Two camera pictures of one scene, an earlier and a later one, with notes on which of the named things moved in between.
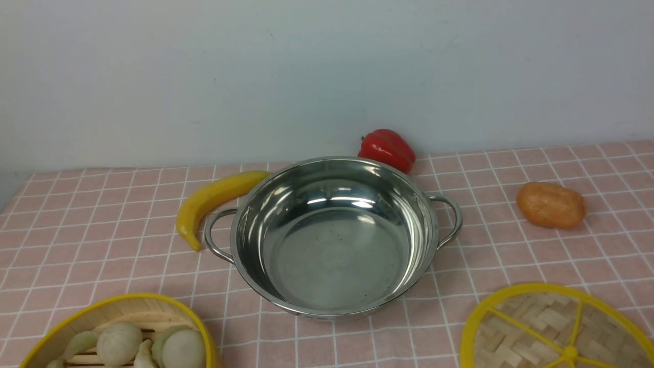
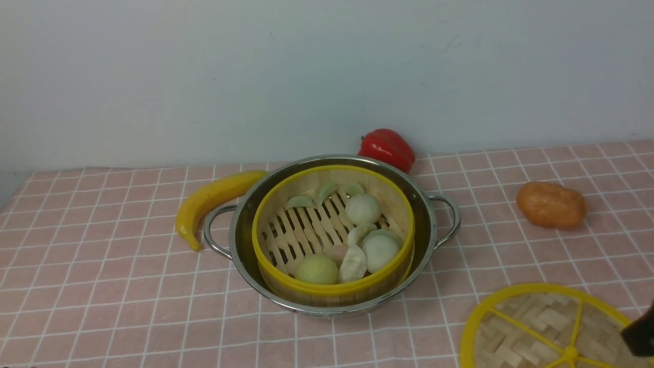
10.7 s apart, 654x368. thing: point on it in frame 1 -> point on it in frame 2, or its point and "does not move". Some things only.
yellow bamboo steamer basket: (150, 313) -> (329, 235)
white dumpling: (144, 358) -> (354, 265)
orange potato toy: (551, 206) does not move
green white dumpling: (82, 342) -> (355, 234)
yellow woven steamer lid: (537, 325) does not move
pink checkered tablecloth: (66, 235) does not move
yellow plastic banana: (204, 200) does not move
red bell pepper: (389, 147) does not move
